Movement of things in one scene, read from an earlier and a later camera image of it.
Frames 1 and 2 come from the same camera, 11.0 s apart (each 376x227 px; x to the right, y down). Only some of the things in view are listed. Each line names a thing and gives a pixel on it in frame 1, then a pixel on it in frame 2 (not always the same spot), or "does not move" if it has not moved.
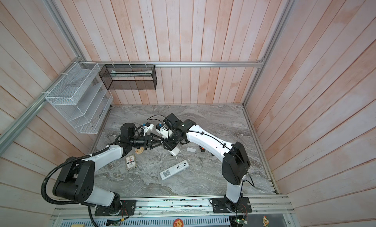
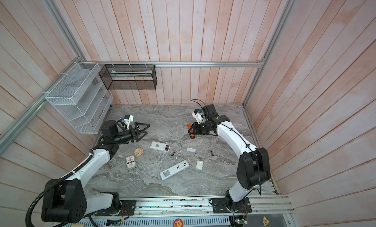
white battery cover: x=191 y=149 does not move
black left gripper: x=147 y=137 -> x=134 y=133
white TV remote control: x=174 y=170 does not move
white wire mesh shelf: x=80 y=96 does not move
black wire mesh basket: x=129 y=77 does not move
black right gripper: x=168 y=144 -> x=195 y=129
